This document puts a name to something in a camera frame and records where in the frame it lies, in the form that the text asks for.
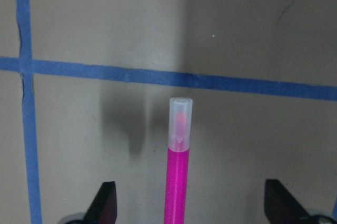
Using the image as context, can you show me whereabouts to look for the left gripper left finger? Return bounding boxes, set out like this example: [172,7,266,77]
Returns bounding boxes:
[83,181,117,223]

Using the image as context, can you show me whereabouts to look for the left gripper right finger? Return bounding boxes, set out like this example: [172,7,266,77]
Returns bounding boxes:
[264,179,316,224]

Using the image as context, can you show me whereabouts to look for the pink pen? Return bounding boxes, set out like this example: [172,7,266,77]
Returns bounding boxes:
[163,97,193,223]

